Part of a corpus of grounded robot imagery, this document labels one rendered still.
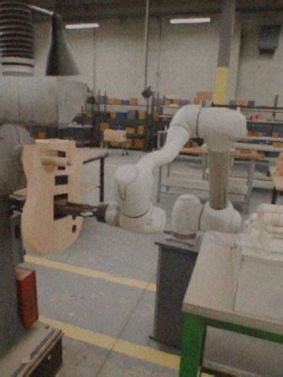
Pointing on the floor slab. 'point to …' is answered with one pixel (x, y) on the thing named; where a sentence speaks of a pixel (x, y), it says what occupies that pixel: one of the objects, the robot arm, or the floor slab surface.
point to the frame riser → (48, 360)
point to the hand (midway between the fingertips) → (61, 206)
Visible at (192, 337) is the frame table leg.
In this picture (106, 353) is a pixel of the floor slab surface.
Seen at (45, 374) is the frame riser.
